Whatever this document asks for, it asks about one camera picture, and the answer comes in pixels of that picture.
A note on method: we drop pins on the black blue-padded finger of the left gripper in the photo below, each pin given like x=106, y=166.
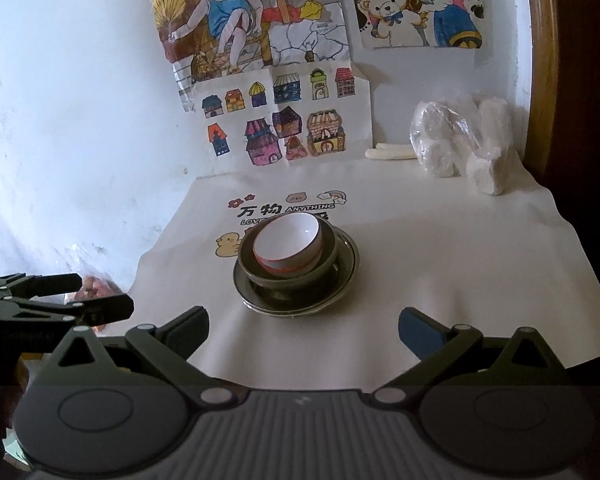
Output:
x=16, y=313

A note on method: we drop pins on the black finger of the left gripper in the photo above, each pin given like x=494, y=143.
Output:
x=20, y=285

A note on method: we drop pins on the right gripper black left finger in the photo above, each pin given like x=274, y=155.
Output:
x=164, y=351

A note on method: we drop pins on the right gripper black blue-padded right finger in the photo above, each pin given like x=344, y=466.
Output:
x=443, y=353

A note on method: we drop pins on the deep steel bowl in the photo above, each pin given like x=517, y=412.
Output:
x=246, y=265

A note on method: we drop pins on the steel plate with sticker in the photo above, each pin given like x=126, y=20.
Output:
x=312, y=298

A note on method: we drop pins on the white red-rimmed bowl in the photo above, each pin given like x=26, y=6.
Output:
x=289, y=245

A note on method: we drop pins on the bag of red fruit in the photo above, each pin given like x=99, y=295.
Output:
x=91, y=267

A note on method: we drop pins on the white printed table mat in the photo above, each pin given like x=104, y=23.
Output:
x=496, y=263

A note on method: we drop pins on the plastic bag of white rolls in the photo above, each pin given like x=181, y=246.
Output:
x=465, y=137

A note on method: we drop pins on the houses drawing paper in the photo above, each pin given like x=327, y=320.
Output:
x=281, y=117

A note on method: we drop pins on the girl with fan drawing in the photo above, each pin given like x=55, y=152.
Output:
x=210, y=39

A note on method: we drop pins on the girl with teddy drawing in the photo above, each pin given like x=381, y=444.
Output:
x=420, y=23

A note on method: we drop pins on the wooden frame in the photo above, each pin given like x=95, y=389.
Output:
x=544, y=85

